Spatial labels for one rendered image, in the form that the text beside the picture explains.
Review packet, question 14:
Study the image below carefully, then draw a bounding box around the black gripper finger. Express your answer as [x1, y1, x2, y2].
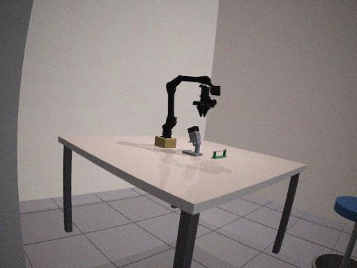
[196, 106, 205, 117]
[203, 107, 210, 117]

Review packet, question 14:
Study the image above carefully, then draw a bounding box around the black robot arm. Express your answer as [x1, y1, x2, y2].
[161, 75, 221, 138]

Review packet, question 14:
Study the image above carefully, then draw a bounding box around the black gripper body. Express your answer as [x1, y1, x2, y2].
[193, 94, 214, 108]

